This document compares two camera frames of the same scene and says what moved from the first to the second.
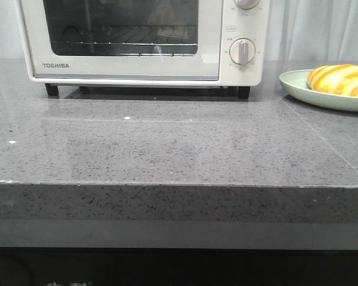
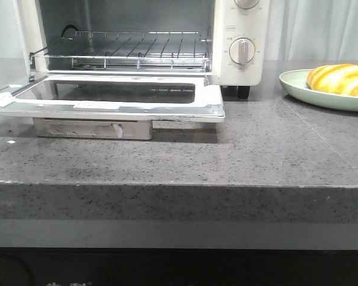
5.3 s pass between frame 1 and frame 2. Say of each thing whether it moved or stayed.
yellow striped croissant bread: stayed
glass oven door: moved
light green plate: stayed
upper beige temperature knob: stayed
